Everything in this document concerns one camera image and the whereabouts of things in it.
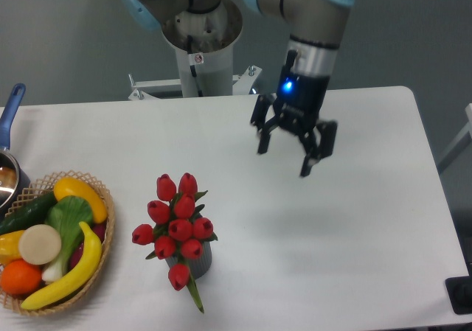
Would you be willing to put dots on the blue black Robotiq gripper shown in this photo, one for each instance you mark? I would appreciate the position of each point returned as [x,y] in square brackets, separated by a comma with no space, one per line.
[296,104]

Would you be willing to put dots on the red tulip bouquet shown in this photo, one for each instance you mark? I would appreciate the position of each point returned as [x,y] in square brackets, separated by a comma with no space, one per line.
[177,218]

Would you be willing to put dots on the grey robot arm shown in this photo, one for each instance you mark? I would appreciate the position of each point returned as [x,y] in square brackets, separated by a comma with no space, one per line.
[317,27]

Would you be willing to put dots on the grey ribbed vase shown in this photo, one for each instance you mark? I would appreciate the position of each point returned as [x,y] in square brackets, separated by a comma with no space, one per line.
[188,260]

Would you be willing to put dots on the dark red vegetable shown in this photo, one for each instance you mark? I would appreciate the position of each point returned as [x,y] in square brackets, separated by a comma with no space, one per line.
[99,230]

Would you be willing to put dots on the black device at edge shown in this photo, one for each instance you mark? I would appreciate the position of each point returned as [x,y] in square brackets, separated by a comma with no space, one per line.
[459,293]

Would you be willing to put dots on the green bok choy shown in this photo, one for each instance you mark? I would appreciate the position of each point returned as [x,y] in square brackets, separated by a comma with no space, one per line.
[65,217]

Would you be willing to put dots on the woven wicker basket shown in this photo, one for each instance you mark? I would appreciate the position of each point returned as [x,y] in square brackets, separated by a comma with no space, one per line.
[39,188]

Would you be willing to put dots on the yellow banana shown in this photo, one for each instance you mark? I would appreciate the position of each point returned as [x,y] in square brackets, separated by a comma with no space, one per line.
[74,279]

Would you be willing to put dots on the dark green cucumber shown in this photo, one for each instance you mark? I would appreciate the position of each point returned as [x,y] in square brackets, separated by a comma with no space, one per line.
[32,213]

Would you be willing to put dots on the beige round disc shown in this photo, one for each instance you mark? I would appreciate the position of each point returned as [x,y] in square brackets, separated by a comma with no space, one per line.
[39,244]

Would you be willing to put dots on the yellow bell pepper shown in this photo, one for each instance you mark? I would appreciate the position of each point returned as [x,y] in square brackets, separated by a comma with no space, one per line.
[9,249]

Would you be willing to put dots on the orange fruit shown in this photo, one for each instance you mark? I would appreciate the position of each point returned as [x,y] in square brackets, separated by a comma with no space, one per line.
[21,278]

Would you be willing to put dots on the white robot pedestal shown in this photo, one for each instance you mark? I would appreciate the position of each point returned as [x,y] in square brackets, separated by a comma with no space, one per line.
[203,45]

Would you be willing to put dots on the white frame at right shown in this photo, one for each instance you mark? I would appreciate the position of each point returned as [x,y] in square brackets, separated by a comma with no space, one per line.
[457,145]

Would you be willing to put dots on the blue handled saucepan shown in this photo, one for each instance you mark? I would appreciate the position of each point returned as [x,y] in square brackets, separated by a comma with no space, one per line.
[13,178]

